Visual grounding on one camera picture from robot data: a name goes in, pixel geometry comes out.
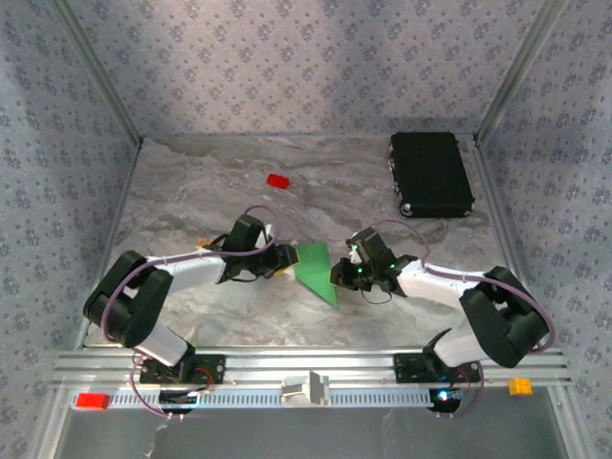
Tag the green paper sheet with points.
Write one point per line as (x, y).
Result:
(313, 270)

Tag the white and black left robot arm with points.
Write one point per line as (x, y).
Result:
(124, 306)

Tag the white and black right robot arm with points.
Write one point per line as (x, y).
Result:
(502, 325)

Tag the tan wooden block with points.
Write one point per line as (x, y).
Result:
(202, 242)

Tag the small red toy brick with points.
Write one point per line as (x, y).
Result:
(277, 181)

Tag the black hard case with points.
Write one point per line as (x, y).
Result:
(430, 167)

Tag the right controller board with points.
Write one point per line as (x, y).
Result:
(444, 400)

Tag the controller board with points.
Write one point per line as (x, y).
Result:
(444, 400)
(177, 400)

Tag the left controller board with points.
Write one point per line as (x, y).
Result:
(177, 400)

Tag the yellow toy brick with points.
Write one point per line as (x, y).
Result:
(519, 386)

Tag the large red toy brick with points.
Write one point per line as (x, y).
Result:
(93, 400)

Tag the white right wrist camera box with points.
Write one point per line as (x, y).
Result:
(354, 252)

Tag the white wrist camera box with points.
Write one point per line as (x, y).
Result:
(354, 252)
(269, 235)

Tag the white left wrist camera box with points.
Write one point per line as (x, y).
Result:
(269, 235)

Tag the aluminium mounting rail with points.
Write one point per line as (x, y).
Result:
(268, 363)

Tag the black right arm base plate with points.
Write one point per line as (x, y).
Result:
(408, 368)

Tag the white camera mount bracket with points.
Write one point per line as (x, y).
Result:
(313, 387)

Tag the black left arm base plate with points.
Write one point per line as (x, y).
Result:
(210, 370)

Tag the aluminium table side rail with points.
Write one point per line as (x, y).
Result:
(111, 239)
(499, 215)

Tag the aluminium frame leg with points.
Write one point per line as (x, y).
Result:
(566, 425)
(52, 425)

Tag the aluminium frame post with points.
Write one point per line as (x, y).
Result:
(518, 72)

